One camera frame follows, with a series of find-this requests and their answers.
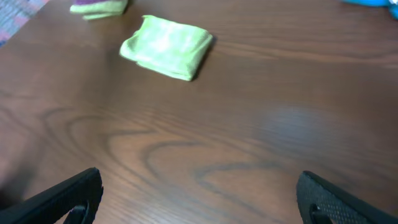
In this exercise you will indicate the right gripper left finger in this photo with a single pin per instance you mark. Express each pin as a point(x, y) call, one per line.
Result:
point(77, 198)

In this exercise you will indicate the blue crumpled cloth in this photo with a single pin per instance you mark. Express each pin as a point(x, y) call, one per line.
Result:
point(391, 5)

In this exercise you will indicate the green microfiber cloth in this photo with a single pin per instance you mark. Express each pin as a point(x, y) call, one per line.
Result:
point(170, 48)

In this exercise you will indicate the purple folded cloth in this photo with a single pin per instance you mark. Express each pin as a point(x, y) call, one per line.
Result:
point(85, 2)

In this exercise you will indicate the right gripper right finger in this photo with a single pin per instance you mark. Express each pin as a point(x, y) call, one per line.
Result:
point(320, 201)

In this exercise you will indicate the light green folded cloth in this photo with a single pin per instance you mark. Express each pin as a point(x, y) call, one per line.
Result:
point(100, 10)

